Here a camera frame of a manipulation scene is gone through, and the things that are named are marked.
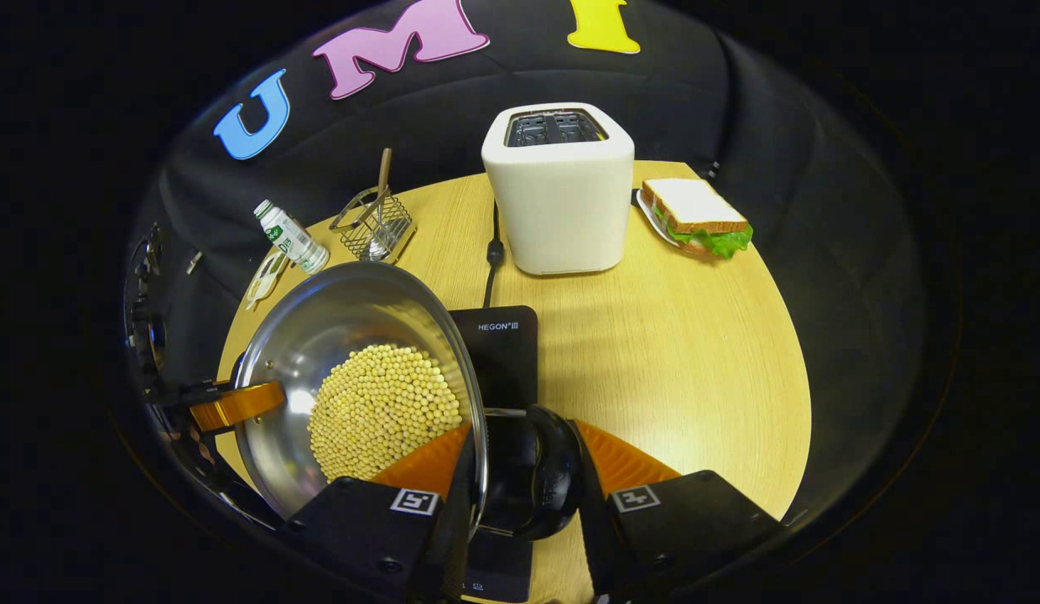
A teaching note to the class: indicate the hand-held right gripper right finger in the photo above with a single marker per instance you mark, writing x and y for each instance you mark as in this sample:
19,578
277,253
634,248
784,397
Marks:
595,520

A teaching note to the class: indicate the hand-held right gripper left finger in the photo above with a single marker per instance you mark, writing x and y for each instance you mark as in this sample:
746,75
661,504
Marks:
361,528

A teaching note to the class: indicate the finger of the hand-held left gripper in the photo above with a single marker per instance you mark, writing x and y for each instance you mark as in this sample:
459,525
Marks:
235,405

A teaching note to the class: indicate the stainless steel pot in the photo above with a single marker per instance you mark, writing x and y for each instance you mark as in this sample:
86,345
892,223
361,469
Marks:
319,335

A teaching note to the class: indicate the black induction cooktop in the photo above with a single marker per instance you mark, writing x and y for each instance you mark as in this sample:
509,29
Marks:
503,352

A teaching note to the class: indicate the white cloth clip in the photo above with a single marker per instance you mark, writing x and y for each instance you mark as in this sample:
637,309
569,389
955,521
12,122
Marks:
194,262

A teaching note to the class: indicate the pile of yellow soybeans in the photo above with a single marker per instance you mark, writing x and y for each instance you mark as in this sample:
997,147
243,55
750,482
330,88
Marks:
377,411

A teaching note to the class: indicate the divided white grain dish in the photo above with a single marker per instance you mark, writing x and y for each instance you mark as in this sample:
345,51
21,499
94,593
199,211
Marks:
267,278

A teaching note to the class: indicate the white drink bottle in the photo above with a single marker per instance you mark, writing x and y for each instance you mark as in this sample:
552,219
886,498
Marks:
292,237

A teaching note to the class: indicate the white sandwich plate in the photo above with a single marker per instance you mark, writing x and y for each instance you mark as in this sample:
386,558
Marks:
652,225

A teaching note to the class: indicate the white toaster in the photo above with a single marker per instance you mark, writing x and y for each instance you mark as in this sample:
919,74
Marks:
558,201

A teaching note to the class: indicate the toy sandwich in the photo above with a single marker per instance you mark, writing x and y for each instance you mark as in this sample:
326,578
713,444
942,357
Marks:
696,214

